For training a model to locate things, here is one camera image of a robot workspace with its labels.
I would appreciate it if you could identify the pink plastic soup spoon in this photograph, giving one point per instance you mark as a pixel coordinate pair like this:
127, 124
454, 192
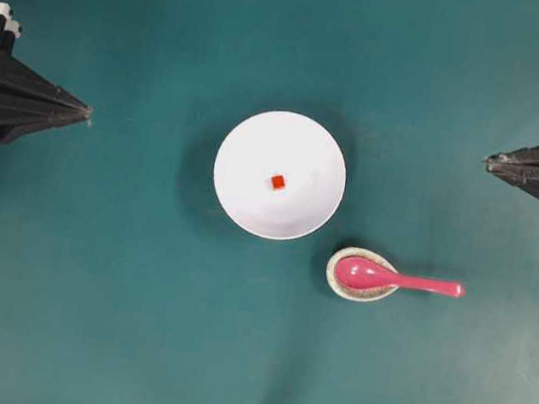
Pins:
362, 274

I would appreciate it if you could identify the small red block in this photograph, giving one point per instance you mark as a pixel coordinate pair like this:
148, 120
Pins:
277, 182

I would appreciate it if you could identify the speckled ceramic spoon rest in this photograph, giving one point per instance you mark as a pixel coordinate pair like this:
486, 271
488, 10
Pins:
357, 295

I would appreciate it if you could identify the white round bowl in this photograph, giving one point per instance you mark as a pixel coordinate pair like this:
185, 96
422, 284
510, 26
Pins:
287, 143

